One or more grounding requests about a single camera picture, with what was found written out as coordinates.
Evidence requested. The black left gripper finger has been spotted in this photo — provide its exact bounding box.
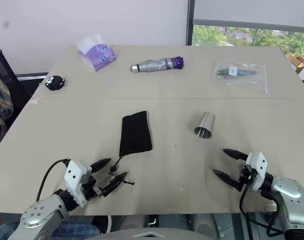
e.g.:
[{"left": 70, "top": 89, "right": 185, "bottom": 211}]
[
  {"left": 100, "top": 171, "right": 129, "bottom": 198},
  {"left": 90, "top": 157, "right": 112, "bottom": 174}
]

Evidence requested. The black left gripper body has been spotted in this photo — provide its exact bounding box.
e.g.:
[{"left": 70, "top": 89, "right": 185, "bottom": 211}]
[{"left": 82, "top": 172, "right": 110, "bottom": 201}]

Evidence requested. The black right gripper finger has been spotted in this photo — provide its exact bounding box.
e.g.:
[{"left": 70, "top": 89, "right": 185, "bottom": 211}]
[
  {"left": 212, "top": 168, "right": 243, "bottom": 193},
  {"left": 222, "top": 148, "right": 249, "bottom": 162}
]

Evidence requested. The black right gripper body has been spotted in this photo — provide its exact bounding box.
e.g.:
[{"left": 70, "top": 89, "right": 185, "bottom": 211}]
[{"left": 238, "top": 163, "right": 258, "bottom": 193}]

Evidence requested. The clear plastic bag with items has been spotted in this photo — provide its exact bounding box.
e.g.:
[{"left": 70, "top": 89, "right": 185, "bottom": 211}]
[{"left": 209, "top": 61, "right": 269, "bottom": 95}]

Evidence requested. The stainless steel cup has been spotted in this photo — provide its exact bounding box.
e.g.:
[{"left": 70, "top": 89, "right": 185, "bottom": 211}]
[{"left": 193, "top": 111, "right": 216, "bottom": 139}]

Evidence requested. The blue checked cloth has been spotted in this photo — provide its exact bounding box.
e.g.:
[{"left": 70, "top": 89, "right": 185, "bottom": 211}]
[{"left": 0, "top": 219, "right": 103, "bottom": 240}]

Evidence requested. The grey rounded shell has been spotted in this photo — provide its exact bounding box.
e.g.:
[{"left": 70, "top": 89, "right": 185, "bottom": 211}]
[{"left": 98, "top": 226, "right": 219, "bottom": 240}]

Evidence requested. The black plush toy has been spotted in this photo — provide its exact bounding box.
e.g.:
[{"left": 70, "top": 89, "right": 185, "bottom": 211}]
[{"left": 43, "top": 74, "right": 67, "bottom": 92}]

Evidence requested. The purple tissue box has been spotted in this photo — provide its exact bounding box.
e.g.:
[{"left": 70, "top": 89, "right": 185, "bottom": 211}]
[{"left": 75, "top": 34, "right": 117, "bottom": 73}]

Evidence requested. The open cardboard box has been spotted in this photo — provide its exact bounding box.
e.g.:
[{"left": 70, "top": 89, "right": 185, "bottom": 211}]
[{"left": 286, "top": 52, "right": 304, "bottom": 75}]

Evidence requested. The folded silver purple umbrella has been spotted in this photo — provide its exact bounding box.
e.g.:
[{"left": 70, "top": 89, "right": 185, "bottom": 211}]
[{"left": 130, "top": 56, "right": 186, "bottom": 74}]

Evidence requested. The black chair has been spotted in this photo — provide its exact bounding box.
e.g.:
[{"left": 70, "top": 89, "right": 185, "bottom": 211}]
[{"left": 0, "top": 49, "right": 31, "bottom": 154}]

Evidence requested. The grey roller blind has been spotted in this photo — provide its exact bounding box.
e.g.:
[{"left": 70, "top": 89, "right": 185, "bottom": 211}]
[{"left": 193, "top": 0, "right": 304, "bottom": 34}]

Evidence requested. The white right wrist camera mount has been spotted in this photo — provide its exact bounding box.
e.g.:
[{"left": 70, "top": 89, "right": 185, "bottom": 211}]
[{"left": 245, "top": 151, "right": 269, "bottom": 192}]

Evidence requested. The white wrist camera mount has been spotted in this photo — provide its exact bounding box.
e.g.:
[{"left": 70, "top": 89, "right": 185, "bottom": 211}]
[
  {"left": 63, "top": 159, "right": 92, "bottom": 208},
  {"left": 245, "top": 151, "right": 269, "bottom": 192}
]

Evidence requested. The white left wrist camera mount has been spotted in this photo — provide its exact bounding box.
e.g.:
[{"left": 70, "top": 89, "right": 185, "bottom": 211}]
[{"left": 63, "top": 159, "right": 92, "bottom": 208}]

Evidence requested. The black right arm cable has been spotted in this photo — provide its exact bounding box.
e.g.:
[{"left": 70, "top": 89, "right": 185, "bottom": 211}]
[{"left": 239, "top": 183, "right": 285, "bottom": 237}]

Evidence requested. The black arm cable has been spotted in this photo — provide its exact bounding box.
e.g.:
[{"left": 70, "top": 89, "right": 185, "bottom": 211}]
[
  {"left": 239, "top": 183, "right": 285, "bottom": 237},
  {"left": 36, "top": 158, "right": 70, "bottom": 202}
]

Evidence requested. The black drawstring pouch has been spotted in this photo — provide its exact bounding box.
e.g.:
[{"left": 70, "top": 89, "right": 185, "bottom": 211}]
[{"left": 108, "top": 110, "right": 153, "bottom": 187}]

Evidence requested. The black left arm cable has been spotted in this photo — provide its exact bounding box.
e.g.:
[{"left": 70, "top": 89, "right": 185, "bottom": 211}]
[{"left": 36, "top": 158, "right": 70, "bottom": 202}]

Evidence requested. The dark window frame post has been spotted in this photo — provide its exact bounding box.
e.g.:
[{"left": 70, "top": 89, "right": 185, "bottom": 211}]
[{"left": 185, "top": 0, "right": 196, "bottom": 47}]

